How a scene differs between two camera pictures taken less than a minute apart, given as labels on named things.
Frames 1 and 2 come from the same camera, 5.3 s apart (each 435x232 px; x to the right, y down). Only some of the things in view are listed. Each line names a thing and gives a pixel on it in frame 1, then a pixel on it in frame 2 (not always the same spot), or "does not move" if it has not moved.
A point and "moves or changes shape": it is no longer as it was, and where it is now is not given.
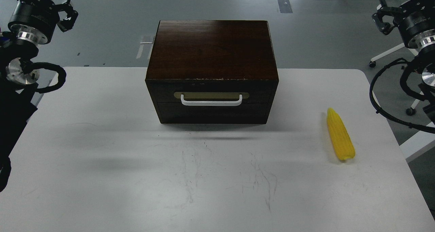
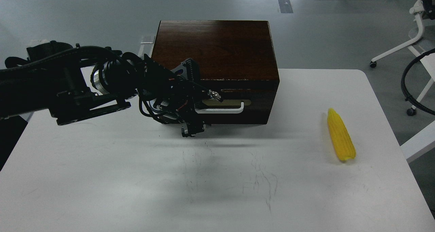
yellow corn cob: [340, 135] does not move
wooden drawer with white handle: [213, 90] moves or changes shape
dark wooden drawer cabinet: [212, 72] does not move
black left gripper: [35, 17] to [171, 96]
